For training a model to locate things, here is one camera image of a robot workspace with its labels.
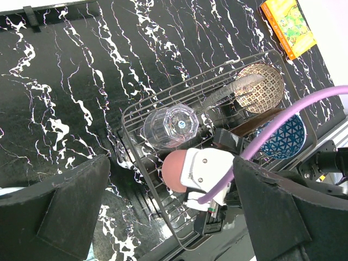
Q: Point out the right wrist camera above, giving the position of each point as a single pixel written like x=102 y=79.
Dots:
x=202 y=170

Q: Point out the red floral plate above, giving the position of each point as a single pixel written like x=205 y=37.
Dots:
x=254 y=123

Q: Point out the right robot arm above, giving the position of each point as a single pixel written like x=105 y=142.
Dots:
x=328 y=159

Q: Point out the blue and red patterned bowl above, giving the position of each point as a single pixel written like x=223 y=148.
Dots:
x=287 y=141

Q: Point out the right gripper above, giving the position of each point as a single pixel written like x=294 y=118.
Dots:
x=203 y=169

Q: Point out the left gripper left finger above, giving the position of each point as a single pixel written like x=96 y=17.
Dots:
x=54 y=219

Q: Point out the orange paperback book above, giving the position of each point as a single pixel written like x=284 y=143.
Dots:
x=289 y=26

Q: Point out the light blue headphones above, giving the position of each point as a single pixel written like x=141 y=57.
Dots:
x=4 y=191

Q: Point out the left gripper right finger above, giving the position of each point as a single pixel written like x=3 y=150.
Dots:
x=288 y=221

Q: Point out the clear glass plate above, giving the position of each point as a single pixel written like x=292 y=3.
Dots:
x=243 y=82

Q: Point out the clear plastic tumbler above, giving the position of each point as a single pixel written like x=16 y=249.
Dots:
x=169 y=127

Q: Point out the brown patterned bowl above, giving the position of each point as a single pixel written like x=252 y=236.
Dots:
x=263 y=96

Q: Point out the pink plastic cup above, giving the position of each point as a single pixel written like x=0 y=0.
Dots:
x=171 y=170

